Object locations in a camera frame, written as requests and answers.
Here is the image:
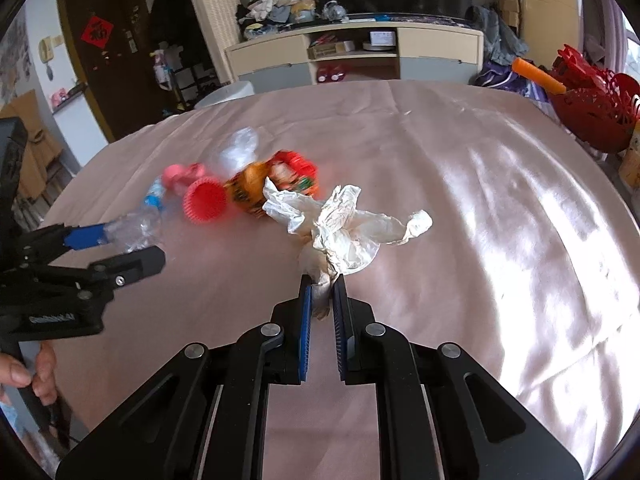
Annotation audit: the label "orange red snack wrapper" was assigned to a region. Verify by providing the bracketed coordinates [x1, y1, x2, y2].
[222, 150, 321, 218]

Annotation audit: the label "woven folding screen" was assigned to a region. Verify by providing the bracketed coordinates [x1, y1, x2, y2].
[180, 0, 241, 83]

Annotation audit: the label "red diamond door sign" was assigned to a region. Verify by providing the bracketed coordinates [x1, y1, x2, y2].
[80, 15, 115, 51]

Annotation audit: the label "beige grey television cabinet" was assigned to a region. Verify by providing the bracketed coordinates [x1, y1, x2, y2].
[224, 12, 485, 96]

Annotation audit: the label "orange foam tube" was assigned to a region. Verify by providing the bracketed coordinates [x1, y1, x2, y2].
[511, 57, 568, 95]

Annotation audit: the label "dark brown door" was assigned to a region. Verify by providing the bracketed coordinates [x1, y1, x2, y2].
[55, 0, 166, 143]

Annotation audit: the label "white round stool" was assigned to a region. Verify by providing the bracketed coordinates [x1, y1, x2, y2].
[194, 81, 253, 111]

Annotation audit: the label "red slippers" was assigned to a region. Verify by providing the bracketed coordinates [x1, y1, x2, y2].
[316, 62, 347, 83]

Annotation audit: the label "pile of clothes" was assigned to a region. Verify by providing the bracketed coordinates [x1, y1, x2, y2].
[236, 0, 318, 41]

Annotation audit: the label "purple bag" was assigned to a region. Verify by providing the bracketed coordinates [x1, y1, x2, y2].
[472, 67, 536, 96]

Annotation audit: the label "dark coats on rack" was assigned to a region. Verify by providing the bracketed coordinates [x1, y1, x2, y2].
[150, 0, 211, 106]

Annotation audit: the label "person's left hand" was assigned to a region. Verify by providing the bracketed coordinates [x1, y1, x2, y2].
[0, 342, 58, 407]

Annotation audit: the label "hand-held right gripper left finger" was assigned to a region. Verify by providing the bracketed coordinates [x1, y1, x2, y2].
[56, 275, 313, 480]

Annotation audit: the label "red ribbed cup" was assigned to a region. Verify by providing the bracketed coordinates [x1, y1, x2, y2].
[182, 178, 228, 224]

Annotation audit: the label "crushed clear plastic bottle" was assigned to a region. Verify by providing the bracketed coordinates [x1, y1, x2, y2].
[107, 180, 168, 256]

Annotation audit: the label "white tissue paper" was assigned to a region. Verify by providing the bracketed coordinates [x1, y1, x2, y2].
[262, 177, 433, 321]

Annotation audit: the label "white box in cabinet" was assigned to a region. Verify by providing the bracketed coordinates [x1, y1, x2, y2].
[362, 31, 398, 52]

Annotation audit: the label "clear plastic bag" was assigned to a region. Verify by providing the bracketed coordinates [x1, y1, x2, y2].
[210, 127, 261, 178]

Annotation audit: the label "blue grey clothes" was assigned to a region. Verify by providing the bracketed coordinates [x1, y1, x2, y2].
[465, 5, 528, 73]

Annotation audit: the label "pink plastic piece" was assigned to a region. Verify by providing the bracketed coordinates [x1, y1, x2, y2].
[161, 162, 208, 196]

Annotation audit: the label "cardboard boxes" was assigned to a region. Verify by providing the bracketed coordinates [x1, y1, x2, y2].
[492, 0, 521, 36]

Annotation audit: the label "pink satin tablecloth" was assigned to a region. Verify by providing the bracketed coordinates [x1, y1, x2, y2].
[37, 80, 633, 480]

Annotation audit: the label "yellow lid white bottle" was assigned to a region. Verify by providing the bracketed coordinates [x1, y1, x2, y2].
[619, 125, 640, 186]

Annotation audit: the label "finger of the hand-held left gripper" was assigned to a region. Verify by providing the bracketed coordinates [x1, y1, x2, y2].
[30, 246, 167, 301]
[20, 222, 110, 261]

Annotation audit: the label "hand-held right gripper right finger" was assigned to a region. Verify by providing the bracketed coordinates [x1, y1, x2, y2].
[332, 276, 585, 480]

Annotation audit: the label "cream standing air conditioner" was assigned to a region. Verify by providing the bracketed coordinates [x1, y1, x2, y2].
[515, 0, 583, 43]

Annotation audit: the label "purple curtain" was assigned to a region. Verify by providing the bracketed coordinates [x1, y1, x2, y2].
[580, 0, 631, 61]

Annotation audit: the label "red plastic basket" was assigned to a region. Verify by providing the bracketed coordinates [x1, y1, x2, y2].
[550, 44, 640, 153]

